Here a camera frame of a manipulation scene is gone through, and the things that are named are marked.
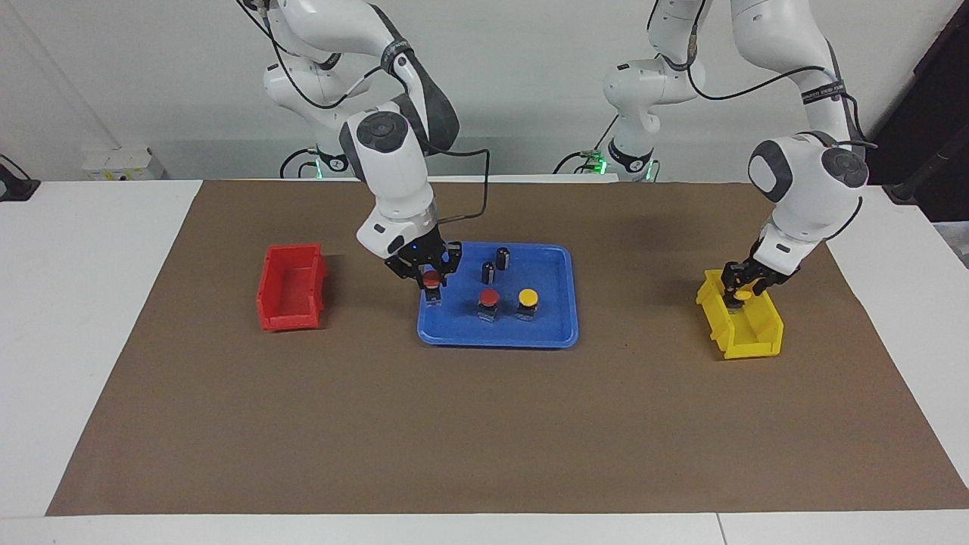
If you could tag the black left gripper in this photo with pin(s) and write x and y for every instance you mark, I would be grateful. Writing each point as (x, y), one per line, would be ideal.
(761, 269)

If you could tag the brown table mat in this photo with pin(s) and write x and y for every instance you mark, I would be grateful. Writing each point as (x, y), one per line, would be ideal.
(454, 439)

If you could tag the black backdrop panel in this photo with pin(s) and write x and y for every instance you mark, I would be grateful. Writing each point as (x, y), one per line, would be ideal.
(931, 76)

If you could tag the black desk device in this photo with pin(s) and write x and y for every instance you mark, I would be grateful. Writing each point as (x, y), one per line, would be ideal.
(15, 185)

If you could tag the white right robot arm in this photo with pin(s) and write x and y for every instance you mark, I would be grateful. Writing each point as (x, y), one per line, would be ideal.
(394, 174)

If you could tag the black stand pole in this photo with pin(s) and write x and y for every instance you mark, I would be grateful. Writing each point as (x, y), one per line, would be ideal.
(927, 170)

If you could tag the yellow push button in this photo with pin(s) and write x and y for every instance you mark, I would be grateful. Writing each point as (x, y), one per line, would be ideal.
(528, 297)
(745, 293)

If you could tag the white socket box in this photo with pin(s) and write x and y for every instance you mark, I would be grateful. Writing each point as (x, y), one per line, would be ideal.
(121, 165)

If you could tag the yellow plastic bin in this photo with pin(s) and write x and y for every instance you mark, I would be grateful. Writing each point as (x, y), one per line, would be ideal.
(749, 344)

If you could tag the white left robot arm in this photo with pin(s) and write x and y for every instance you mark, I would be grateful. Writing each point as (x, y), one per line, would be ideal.
(802, 182)

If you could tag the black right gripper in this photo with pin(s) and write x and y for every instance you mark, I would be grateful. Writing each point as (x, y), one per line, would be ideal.
(424, 253)

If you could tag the red plastic bin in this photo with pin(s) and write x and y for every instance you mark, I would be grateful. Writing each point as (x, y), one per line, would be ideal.
(291, 318)

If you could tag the blue plastic tray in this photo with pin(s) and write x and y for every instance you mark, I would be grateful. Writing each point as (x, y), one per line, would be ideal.
(549, 327)

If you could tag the black cylinder component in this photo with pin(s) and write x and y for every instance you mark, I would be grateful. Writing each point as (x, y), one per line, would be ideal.
(488, 274)
(503, 258)

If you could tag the red push button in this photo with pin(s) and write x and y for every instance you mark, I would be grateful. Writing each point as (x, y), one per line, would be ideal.
(489, 296)
(431, 278)

